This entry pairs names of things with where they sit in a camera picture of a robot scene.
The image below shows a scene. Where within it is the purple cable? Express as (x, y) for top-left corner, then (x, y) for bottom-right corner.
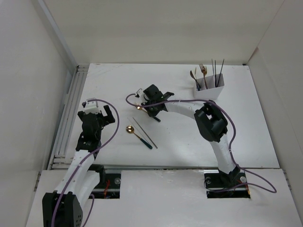
(125, 93), (277, 194)
(51, 99), (119, 227)

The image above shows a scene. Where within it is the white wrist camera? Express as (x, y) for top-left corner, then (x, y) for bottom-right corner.
(135, 88), (144, 98)
(81, 98), (100, 114)

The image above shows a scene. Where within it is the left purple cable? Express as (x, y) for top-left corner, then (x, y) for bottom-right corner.
(51, 99), (119, 227)

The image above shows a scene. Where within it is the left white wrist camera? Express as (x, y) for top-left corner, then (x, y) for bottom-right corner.
(81, 98), (100, 114)

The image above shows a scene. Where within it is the brown wooden spoon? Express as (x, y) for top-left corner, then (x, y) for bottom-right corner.
(190, 71), (200, 91)

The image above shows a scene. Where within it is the aluminium frame rail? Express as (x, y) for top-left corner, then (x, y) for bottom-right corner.
(46, 64), (89, 170)

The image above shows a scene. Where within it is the rose gold fork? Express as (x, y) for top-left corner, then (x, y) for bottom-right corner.
(199, 63), (208, 89)

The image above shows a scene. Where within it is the lilac utensil container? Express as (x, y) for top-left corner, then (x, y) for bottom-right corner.
(193, 74), (225, 100)

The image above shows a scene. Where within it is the gold fork dark green handle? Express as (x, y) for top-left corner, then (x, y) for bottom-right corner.
(202, 66), (208, 89)

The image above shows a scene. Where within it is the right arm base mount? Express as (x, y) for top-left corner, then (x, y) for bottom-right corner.
(204, 172), (250, 199)

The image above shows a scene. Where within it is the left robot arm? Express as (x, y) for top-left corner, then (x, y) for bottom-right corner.
(42, 99), (119, 227)

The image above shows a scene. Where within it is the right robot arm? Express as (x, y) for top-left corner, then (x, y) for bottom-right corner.
(135, 84), (240, 188)

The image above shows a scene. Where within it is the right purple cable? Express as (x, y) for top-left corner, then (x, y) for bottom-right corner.
(125, 93), (277, 194)

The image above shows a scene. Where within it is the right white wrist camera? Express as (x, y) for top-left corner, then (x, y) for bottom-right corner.
(135, 88), (144, 98)

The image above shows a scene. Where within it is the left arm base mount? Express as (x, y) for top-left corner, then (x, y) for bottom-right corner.
(88, 164), (121, 199)

